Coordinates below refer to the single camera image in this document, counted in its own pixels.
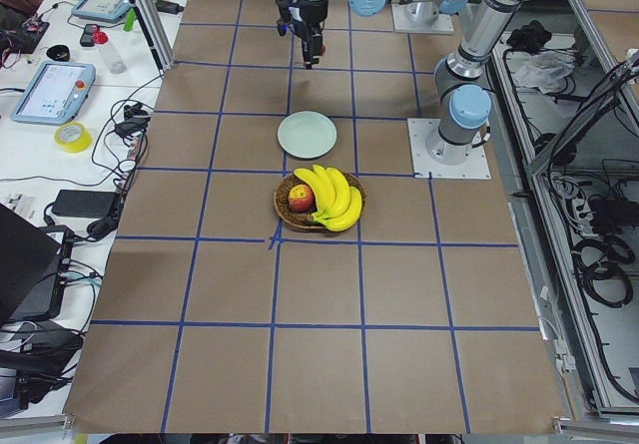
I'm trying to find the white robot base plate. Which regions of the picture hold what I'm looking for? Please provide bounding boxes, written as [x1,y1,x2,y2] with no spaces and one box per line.
[407,119,491,180]

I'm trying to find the far blue teach pendant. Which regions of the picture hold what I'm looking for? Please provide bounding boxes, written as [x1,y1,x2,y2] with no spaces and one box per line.
[71,0,131,23]

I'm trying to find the woven wicker basket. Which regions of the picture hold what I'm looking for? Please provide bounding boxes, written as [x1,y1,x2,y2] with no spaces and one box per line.
[273,165,366,232]

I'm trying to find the blue teach pendant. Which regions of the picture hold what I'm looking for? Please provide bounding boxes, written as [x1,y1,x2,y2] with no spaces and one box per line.
[71,0,131,23]
[11,61,96,126]

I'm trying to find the green marker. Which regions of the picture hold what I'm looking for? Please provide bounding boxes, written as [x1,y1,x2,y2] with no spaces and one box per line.
[123,8,137,32]

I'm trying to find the red yellow apple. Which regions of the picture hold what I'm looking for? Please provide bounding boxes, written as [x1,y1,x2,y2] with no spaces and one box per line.
[288,184,315,213]

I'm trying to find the black laptop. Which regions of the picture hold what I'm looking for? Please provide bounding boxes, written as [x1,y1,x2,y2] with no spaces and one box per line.
[1,207,72,325]

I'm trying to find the black cable bundle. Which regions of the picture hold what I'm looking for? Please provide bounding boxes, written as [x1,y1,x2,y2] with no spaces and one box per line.
[571,233,635,309]

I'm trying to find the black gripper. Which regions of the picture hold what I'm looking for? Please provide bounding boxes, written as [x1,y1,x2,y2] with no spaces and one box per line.
[277,0,327,70]

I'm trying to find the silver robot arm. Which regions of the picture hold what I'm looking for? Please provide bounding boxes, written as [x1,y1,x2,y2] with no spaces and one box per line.
[275,0,526,165]

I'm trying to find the crumpled white cloth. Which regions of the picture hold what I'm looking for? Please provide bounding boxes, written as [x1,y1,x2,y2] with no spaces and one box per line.
[513,51,575,94]

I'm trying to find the yellow tape roll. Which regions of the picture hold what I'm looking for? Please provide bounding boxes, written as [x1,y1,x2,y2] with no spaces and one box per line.
[54,122,92,154]

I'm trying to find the clear plastic bottle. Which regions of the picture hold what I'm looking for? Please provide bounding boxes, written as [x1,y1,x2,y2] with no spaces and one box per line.
[92,29,127,74]

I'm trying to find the near blue teach pendant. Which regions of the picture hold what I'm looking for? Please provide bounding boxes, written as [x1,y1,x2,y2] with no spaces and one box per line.
[11,61,96,126]

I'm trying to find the light green plate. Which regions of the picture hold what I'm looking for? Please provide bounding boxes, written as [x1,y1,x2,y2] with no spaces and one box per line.
[277,111,337,160]

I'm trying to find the black power brick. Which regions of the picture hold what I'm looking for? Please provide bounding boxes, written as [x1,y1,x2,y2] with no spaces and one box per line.
[51,190,117,219]

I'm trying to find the aluminium frame post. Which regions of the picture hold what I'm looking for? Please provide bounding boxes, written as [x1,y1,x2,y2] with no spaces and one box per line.
[129,0,175,72]

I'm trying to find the yellow banana bunch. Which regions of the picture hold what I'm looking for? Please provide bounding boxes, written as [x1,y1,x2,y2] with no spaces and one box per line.
[294,165,364,232]

